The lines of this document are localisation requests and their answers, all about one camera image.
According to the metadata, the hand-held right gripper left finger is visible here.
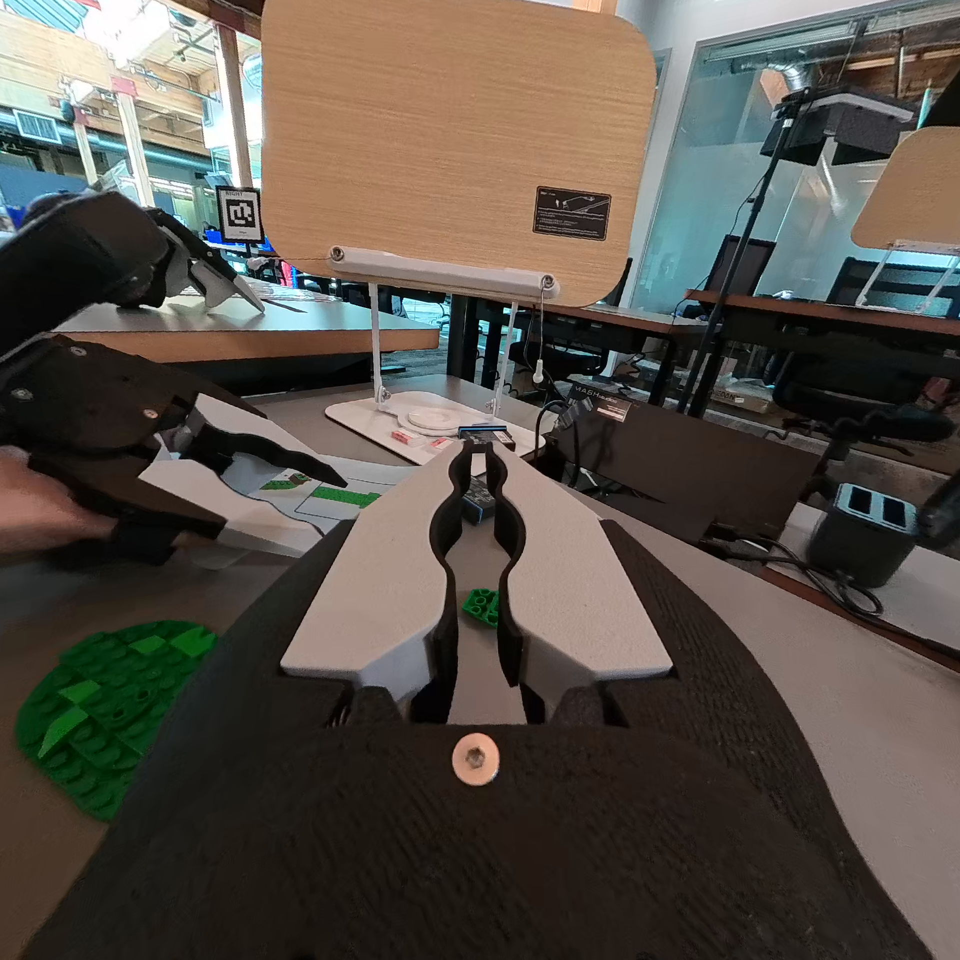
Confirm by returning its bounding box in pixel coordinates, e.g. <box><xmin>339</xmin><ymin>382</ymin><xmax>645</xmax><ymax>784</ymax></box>
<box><xmin>279</xmin><ymin>441</ymin><xmax>477</xmax><ymax>721</ymax></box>

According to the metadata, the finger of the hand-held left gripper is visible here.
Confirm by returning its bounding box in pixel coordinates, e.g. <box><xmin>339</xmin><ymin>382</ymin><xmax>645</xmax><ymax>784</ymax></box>
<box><xmin>138</xmin><ymin>456</ymin><xmax>327</xmax><ymax>571</ymax></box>
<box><xmin>159</xmin><ymin>392</ymin><xmax>350</xmax><ymax>490</ymax></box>

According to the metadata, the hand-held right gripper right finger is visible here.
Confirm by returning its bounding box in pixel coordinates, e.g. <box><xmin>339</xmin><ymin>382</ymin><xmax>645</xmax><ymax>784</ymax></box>
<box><xmin>483</xmin><ymin>442</ymin><xmax>675</xmax><ymax>720</ymax></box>

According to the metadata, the green brick model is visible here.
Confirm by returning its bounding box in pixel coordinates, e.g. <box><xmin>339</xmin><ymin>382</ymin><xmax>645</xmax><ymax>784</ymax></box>
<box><xmin>15</xmin><ymin>618</ymin><xmax>220</xmax><ymax>822</ymax></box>

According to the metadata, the wood edged office desk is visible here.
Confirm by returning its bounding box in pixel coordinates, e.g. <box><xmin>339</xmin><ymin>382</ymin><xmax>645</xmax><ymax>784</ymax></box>
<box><xmin>52</xmin><ymin>296</ymin><xmax>441</xmax><ymax>376</ymax></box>
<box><xmin>686</xmin><ymin>288</ymin><xmax>960</xmax><ymax>354</ymax></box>

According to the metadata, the person's left hand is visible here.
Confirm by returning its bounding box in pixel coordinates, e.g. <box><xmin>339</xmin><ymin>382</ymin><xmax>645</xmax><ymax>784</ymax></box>
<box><xmin>0</xmin><ymin>448</ymin><xmax>120</xmax><ymax>558</ymax></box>

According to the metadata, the spare black hand-held gripper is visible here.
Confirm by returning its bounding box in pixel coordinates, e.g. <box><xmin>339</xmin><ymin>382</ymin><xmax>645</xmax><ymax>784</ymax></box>
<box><xmin>0</xmin><ymin>189</ymin><xmax>267</xmax><ymax>354</ymax></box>

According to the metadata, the black equipment case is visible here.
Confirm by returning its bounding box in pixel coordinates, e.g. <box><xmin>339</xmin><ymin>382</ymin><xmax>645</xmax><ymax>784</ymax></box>
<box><xmin>551</xmin><ymin>386</ymin><xmax>822</xmax><ymax>545</ymax></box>

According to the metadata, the black and white printed tag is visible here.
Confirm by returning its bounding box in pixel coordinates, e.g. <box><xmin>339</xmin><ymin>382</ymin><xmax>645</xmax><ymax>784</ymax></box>
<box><xmin>215</xmin><ymin>186</ymin><xmax>264</xmax><ymax>245</ymax></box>

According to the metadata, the flat cardboard box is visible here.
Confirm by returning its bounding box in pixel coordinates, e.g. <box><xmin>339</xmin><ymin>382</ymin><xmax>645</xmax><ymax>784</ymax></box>
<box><xmin>708</xmin><ymin>382</ymin><xmax>774</xmax><ymax>414</ymax></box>

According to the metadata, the dark grey battery charger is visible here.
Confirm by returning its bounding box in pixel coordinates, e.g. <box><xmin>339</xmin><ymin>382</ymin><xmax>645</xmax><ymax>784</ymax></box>
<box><xmin>806</xmin><ymin>482</ymin><xmax>922</xmax><ymax>590</ymax></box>

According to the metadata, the black light stand pole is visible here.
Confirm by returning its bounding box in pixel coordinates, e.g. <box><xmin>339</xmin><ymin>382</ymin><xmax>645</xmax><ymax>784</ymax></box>
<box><xmin>675</xmin><ymin>127</ymin><xmax>789</xmax><ymax>417</ymax></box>

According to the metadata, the black office chair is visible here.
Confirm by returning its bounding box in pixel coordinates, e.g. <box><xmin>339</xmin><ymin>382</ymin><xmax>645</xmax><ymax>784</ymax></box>
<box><xmin>772</xmin><ymin>352</ymin><xmax>957</xmax><ymax>481</ymax></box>

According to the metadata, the black monitor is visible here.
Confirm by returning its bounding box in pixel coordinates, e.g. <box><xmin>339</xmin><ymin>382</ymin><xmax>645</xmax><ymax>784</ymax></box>
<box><xmin>705</xmin><ymin>234</ymin><xmax>778</xmax><ymax>297</ymax></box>

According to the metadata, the black mesh back chair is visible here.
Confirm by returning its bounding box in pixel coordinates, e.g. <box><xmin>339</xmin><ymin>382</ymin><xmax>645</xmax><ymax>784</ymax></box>
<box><xmin>831</xmin><ymin>255</ymin><xmax>960</xmax><ymax>320</ymax></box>

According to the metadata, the black studio light panel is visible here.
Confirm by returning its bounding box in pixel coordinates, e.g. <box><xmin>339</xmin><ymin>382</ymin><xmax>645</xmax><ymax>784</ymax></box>
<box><xmin>761</xmin><ymin>84</ymin><xmax>918</xmax><ymax>168</ymax></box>

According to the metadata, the black light flag panel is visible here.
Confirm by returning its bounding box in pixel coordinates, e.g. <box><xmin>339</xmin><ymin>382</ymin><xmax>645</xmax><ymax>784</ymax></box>
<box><xmin>922</xmin><ymin>71</ymin><xmax>960</xmax><ymax>129</ymax></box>

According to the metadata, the black cable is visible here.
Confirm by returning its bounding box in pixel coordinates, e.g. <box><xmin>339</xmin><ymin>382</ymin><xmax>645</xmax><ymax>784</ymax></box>
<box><xmin>701</xmin><ymin>525</ymin><xmax>886</xmax><ymax>620</ymax></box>

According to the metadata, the silver air duct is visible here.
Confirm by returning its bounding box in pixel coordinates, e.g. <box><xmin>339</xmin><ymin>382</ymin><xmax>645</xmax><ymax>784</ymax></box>
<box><xmin>731</xmin><ymin>56</ymin><xmax>826</xmax><ymax>95</ymax></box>

